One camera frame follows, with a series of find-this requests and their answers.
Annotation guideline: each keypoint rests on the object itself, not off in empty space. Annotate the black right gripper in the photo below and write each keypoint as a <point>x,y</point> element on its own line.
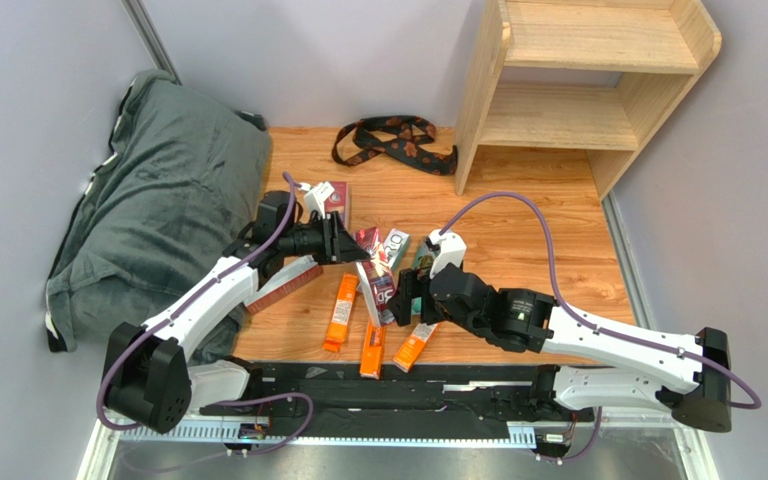
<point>420,292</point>

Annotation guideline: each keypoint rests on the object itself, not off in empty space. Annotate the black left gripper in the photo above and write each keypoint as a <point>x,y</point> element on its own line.
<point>336,244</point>

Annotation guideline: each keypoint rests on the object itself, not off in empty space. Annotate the red 3D toothpaste box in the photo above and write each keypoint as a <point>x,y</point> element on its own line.
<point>377,284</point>
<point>339,202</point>

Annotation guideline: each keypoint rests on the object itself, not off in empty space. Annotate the silver red toothpaste box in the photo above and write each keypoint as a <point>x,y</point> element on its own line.
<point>290,278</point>

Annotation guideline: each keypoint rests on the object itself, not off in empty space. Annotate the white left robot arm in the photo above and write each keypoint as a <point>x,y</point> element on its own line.
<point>148,377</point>

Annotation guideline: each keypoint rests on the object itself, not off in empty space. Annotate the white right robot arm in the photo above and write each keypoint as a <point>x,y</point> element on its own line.
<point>684,375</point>

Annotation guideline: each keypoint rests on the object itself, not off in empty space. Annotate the wooden two-tier shelf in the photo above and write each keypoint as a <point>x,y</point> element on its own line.
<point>660,49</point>

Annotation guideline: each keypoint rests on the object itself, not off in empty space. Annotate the orange toothpaste box left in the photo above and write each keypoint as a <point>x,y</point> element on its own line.
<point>337,330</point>

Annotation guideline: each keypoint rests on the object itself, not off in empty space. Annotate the orange toothpaste box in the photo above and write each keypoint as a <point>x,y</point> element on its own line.
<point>372,352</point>
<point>412,348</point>
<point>337,330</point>

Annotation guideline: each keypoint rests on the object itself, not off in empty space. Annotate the orange toothpaste box right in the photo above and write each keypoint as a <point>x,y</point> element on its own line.
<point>412,348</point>

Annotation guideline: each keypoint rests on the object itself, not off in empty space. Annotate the silver teal Oral toothpaste box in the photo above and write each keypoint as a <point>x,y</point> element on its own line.
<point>395,246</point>

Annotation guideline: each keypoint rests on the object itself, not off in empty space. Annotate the orange toothpaste box middle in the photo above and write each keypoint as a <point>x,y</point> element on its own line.
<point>372,352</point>

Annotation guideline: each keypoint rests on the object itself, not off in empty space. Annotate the dark green pillow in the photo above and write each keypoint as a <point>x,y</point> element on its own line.
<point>182,180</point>

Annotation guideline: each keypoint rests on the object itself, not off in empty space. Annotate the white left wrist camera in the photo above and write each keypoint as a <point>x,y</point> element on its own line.
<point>316,196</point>

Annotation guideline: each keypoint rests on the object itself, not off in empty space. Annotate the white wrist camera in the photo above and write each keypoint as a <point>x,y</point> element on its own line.
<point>316,196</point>
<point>448,248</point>

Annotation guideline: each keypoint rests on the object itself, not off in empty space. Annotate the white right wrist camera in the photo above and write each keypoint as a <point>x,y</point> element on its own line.
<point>448,248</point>

